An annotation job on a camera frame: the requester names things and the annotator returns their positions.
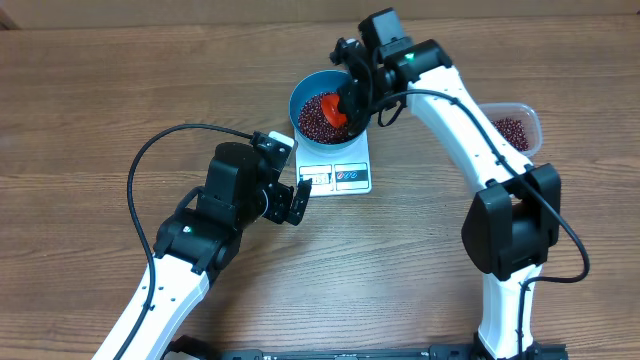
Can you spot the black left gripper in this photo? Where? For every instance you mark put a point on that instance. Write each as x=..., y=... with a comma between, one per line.
x=277, y=210

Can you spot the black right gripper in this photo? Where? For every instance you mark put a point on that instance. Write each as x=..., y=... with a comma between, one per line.
x=352, y=104

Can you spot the red scoop with blue handle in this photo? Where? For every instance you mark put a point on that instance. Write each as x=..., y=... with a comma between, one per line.
x=330, y=108

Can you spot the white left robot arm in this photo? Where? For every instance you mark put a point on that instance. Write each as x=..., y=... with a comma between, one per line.
x=201, y=238

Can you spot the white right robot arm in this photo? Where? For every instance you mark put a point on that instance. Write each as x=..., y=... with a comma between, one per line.
x=512, y=221

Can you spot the blue metal bowl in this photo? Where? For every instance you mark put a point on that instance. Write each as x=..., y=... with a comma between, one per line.
x=319, y=83

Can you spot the red beans in bowl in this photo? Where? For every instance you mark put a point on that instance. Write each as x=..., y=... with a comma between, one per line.
x=313, y=124

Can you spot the white digital kitchen scale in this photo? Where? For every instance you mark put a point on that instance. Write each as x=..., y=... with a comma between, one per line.
x=334, y=169

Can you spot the red beans in container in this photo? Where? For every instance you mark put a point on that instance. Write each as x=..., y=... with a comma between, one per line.
x=514, y=132

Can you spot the clear plastic bean container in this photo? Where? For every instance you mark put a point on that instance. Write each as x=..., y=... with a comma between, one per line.
x=518, y=111

